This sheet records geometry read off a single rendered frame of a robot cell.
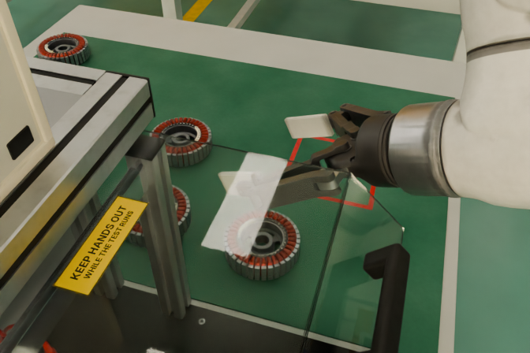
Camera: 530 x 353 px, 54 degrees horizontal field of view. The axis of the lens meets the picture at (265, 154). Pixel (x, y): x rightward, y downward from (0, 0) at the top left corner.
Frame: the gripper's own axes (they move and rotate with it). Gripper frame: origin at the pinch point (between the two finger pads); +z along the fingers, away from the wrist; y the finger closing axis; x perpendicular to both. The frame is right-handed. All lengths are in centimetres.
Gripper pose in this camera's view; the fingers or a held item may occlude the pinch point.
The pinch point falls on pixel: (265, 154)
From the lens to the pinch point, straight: 66.5
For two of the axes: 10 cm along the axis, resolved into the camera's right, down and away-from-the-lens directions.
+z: -6.9, 0.2, 7.2
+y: 6.0, -5.3, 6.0
